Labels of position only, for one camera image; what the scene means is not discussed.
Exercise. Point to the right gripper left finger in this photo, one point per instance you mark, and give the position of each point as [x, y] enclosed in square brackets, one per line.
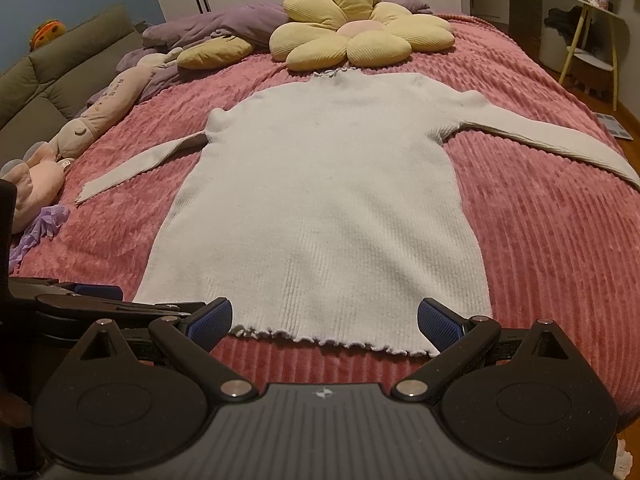
[187, 344]

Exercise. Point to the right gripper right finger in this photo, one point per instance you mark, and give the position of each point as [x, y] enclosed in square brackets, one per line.
[461, 344]

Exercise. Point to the white ribbed knit sweater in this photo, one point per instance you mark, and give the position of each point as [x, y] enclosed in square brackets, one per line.
[327, 210]

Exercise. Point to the purple ruffled fabric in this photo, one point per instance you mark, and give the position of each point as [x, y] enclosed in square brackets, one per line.
[46, 225]

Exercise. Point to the pink bunny plush toy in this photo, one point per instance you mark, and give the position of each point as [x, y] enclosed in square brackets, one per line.
[39, 177]

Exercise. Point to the pink ribbed bed blanket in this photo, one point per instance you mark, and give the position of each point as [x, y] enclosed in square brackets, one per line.
[560, 239]

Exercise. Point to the long pink plush toy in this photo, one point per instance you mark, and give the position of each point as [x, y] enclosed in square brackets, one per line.
[113, 104]

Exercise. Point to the olive green sofa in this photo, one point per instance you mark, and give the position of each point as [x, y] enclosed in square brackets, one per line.
[53, 84]

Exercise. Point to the small yellow leaf pillow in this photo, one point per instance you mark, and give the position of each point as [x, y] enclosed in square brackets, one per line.
[215, 53]

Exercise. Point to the orange plush toy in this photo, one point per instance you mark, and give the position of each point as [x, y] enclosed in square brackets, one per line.
[45, 33]

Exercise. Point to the purple duvet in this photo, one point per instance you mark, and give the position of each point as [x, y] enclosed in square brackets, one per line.
[253, 22]

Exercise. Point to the yellow legged side table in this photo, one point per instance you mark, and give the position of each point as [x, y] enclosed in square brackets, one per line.
[593, 15]

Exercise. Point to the yellow flower shaped pillow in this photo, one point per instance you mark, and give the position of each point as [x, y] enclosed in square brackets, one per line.
[322, 34]

